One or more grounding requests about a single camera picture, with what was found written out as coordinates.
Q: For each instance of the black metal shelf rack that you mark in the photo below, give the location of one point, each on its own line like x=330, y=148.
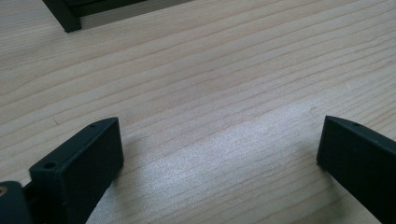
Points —
x=63, y=15

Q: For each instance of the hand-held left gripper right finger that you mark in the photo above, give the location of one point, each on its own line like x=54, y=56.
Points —
x=361, y=168

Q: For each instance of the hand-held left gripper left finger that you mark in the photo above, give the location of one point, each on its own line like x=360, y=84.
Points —
x=81, y=174

